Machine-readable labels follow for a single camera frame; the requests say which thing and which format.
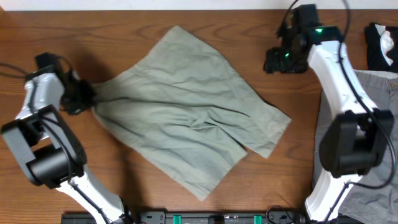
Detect light green khaki shorts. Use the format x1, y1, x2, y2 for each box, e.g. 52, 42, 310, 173
93, 26, 290, 200

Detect black and white garment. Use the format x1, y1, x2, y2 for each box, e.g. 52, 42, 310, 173
364, 22, 397, 73

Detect grey shorts on pile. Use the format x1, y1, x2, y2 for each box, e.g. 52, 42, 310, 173
308, 70, 397, 223

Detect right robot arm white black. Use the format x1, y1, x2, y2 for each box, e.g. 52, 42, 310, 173
263, 2, 397, 223

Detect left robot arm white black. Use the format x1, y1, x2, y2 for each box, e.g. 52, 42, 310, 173
1, 52, 134, 223

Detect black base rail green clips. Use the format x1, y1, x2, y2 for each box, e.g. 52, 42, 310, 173
60, 205, 307, 224

